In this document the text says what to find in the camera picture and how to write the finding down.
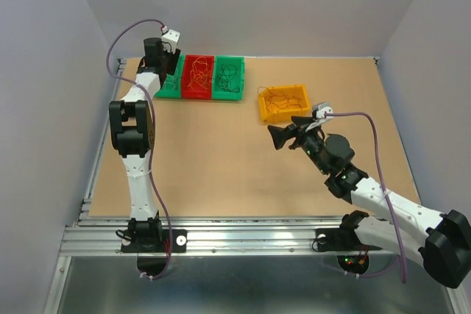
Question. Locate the right green bin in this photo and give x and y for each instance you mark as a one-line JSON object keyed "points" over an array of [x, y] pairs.
{"points": [[228, 78]]}

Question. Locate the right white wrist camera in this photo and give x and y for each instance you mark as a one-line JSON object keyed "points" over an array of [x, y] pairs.
{"points": [[321, 114]]}

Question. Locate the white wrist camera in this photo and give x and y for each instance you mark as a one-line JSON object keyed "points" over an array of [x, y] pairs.
{"points": [[321, 114], [171, 38]]}

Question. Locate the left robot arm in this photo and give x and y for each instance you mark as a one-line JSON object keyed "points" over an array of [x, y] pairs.
{"points": [[132, 129]]}

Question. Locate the left green bin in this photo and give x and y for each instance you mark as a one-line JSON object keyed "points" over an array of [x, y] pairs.
{"points": [[171, 88]]}

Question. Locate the green bin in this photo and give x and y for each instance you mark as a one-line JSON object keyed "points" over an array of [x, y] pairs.
{"points": [[228, 78], [171, 88]]}

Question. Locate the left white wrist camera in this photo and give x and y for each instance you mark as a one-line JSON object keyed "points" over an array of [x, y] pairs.
{"points": [[171, 38]]}

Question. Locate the yellow bin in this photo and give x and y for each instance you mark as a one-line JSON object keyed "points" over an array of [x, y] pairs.
{"points": [[278, 104]]}

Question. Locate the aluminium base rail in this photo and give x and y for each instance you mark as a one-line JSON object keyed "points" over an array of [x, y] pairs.
{"points": [[206, 237]]}

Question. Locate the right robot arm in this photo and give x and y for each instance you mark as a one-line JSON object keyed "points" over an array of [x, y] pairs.
{"points": [[438, 241]]}

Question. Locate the red bin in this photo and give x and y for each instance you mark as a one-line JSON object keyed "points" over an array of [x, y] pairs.
{"points": [[196, 81]]}

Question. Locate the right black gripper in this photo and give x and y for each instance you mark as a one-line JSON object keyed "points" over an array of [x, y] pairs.
{"points": [[280, 134]]}

